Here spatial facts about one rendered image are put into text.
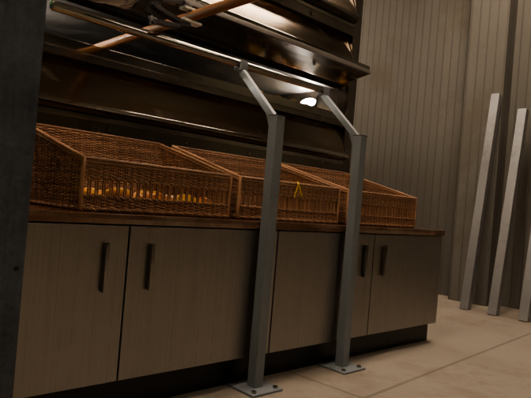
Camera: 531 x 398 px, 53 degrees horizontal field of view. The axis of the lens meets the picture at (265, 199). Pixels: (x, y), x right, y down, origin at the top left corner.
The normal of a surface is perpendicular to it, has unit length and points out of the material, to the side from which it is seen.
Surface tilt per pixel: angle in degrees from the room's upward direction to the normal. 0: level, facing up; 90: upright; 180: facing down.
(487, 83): 90
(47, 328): 90
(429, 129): 90
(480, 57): 90
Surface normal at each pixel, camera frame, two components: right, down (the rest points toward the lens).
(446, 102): -0.68, -0.06
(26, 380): 0.69, 0.05
